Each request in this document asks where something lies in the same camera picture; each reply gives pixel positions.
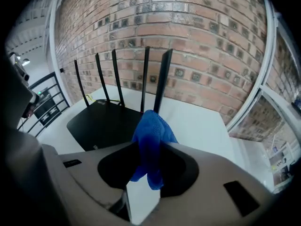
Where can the blue cloth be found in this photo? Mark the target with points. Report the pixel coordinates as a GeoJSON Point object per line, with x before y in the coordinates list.
{"type": "Point", "coordinates": [150, 131]}

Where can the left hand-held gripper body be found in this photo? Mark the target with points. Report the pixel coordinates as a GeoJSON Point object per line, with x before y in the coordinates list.
{"type": "Point", "coordinates": [34, 98]}

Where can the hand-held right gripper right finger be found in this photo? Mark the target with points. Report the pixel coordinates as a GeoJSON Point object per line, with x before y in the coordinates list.
{"type": "Point", "coordinates": [211, 173]}

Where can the white metal shelf rack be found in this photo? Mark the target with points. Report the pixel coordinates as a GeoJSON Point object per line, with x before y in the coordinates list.
{"type": "Point", "coordinates": [271, 46]}

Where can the black router with antennas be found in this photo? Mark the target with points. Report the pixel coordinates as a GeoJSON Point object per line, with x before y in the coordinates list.
{"type": "Point", "coordinates": [103, 126]}

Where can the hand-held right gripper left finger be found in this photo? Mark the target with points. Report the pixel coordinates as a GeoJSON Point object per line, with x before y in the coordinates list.
{"type": "Point", "coordinates": [89, 185]}

